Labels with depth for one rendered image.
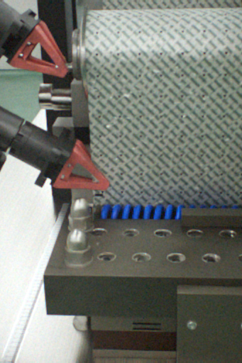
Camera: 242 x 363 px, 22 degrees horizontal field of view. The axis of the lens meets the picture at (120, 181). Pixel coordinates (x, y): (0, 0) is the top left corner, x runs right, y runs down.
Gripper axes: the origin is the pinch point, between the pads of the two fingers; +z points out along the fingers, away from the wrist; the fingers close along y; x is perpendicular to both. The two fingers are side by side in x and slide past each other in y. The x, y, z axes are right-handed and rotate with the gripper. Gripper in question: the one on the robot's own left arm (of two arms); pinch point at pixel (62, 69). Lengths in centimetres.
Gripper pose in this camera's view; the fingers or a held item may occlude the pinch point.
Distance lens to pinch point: 92.4
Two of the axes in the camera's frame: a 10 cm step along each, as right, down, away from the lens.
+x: 6.0, -7.2, -3.6
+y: -0.7, 4.0, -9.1
